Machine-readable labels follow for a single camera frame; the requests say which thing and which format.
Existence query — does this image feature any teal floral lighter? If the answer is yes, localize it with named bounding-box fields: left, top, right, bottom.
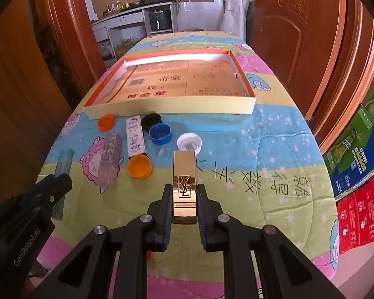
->
left=50, top=147, right=76, bottom=222

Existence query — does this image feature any patterned translucent lighter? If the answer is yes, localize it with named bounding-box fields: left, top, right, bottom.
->
left=97, top=132, right=123, bottom=194

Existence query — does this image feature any large orange bottle cap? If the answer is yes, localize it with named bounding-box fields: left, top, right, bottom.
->
left=126, top=154, right=153, bottom=180

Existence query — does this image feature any small orange bottle cap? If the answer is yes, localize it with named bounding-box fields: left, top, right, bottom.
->
left=96, top=114, right=115, bottom=132

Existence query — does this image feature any white Hello Kitty lighter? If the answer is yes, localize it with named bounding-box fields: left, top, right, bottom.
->
left=125, top=115, right=146, bottom=159

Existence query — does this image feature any gold YSL lighter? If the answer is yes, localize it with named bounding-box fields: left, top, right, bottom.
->
left=172, top=150, right=197, bottom=225

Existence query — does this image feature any white bottle cap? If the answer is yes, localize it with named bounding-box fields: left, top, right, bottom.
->
left=176, top=132, right=202, bottom=156

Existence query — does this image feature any red carton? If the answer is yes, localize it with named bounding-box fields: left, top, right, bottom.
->
left=337, top=176, right=374, bottom=254

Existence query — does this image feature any colourful cartoon quilt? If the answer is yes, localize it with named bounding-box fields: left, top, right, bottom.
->
left=24, top=30, right=341, bottom=299

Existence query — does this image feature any green beer carton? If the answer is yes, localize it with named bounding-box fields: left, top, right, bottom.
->
left=322, top=49, right=374, bottom=200

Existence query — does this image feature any blue bottle cap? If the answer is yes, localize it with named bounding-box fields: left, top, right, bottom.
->
left=148, top=123, right=172, bottom=145

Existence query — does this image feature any black bottle cap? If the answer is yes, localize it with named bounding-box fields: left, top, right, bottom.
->
left=141, top=113, right=162, bottom=132

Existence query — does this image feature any potted green plant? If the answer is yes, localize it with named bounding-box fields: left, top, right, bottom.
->
left=115, top=36, right=140, bottom=58

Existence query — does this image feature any orange shallow cardboard box tray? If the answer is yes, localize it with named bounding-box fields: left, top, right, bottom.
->
left=83, top=49, right=257, bottom=120

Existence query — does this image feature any white kitchen counter cabinet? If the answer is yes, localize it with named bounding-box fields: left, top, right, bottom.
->
left=92, top=1, right=178, bottom=68

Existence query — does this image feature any brown wooden door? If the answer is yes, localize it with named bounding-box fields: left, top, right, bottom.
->
left=247, top=0, right=374, bottom=152

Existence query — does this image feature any dark green air fryer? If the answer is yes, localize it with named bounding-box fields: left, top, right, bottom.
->
left=149, top=9, right=172, bottom=31

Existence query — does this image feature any white sack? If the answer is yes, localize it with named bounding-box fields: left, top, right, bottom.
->
left=220, top=0, right=247, bottom=41

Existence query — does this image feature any black gas stove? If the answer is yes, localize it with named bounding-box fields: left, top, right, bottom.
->
left=130, top=0, right=176, bottom=7

